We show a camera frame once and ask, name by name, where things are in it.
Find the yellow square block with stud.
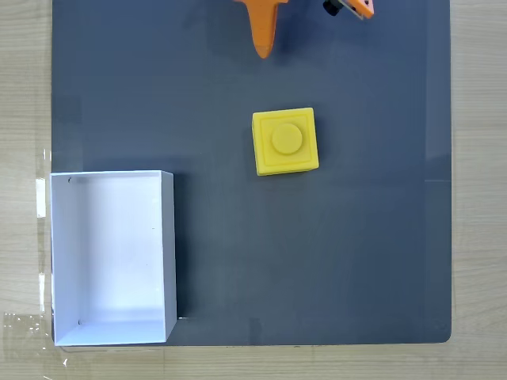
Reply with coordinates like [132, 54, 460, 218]
[251, 106, 320, 177]

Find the white open cardboard box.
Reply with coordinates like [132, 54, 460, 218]
[48, 169, 178, 348]

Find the dark grey table mat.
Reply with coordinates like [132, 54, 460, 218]
[51, 0, 453, 347]

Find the clear tape patch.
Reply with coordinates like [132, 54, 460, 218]
[2, 311, 53, 349]

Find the orange camera mount with board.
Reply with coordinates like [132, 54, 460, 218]
[322, 0, 375, 21]

